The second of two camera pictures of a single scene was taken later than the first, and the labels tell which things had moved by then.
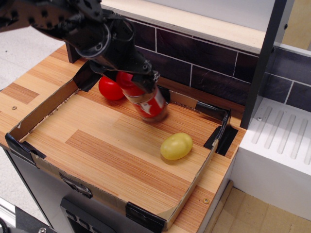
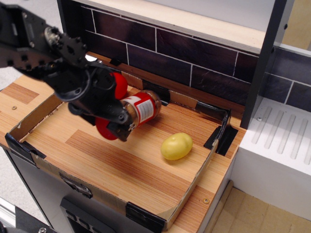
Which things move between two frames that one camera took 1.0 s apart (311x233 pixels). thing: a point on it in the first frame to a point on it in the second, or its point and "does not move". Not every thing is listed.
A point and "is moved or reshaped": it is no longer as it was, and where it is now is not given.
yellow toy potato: (176, 146) does not move
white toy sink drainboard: (273, 160) does not move
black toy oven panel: (91, 216) does not move
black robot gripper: (117, 48) to (94, 91)
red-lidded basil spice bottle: (152, 105) is moved or reshaped
